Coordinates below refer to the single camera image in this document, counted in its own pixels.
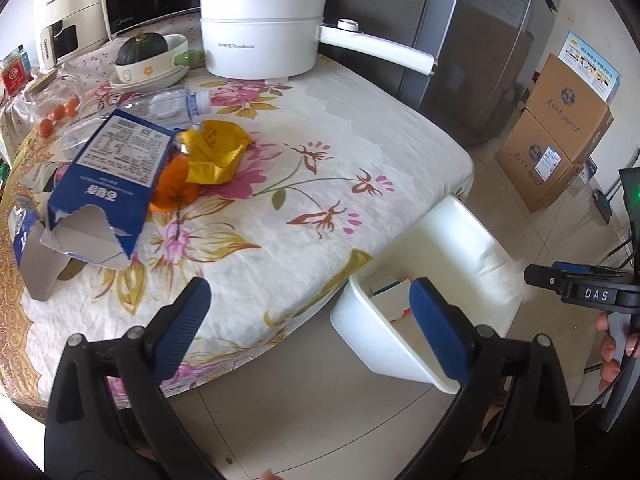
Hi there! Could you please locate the white plastic trash bin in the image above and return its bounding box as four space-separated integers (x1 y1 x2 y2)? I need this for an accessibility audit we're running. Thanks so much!
330 196 524 393

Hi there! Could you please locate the person's right hand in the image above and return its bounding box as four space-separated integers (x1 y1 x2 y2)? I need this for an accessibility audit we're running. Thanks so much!
596 313 639 392

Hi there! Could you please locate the lower cardboard box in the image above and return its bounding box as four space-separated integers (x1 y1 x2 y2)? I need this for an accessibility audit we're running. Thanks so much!
496 110 582 212

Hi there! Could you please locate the cardboard box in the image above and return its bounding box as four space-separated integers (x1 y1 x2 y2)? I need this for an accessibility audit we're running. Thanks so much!
496 110 582 212
525 54 614 164

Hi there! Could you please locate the upper cardboard box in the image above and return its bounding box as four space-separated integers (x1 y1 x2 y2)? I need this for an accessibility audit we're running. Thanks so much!
525 54 614 164

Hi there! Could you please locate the small blue milk carton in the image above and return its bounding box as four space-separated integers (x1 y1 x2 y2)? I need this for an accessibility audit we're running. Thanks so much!
9 194 70 301

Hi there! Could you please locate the blue white poster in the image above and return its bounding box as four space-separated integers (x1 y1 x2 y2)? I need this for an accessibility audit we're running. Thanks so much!
559 32 620 104

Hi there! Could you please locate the large blue white carton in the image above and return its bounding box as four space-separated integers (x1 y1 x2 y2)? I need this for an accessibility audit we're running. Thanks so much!
40 110 176 270

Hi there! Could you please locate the floral tablecloth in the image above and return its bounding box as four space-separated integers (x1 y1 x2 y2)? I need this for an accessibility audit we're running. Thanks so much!
1 58 473 408

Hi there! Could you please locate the grey refrigerator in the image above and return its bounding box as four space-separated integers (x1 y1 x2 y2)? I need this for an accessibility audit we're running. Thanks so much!
399 0 561 148

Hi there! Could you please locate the yellow foil wrapper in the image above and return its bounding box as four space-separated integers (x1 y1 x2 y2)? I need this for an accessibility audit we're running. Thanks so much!
180 120 254 185

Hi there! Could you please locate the small orange fruit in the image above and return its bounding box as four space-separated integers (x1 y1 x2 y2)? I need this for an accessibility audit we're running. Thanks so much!
38 118 54 139
65 99 79 117
49 104 66 122

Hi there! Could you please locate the clear plastic water bottle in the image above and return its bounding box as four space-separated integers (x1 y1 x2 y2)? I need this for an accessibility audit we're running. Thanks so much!
112 87 212 131

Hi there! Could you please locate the glass pitcher with wooden lid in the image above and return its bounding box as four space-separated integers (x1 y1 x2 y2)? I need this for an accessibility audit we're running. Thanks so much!
24 70 82 126

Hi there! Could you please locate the white floral bowl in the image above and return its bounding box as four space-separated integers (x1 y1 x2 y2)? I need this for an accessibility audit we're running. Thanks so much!
110 34 205 92

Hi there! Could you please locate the dark green squash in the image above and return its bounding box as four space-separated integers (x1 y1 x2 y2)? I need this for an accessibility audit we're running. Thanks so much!
115 32 168 66

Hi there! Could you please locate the white electric cooking pot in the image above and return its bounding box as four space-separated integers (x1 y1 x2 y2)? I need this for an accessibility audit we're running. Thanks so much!
200 0 436 81

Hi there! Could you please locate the cream air fryer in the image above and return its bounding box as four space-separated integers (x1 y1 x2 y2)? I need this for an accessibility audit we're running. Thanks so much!
32 0 108 70

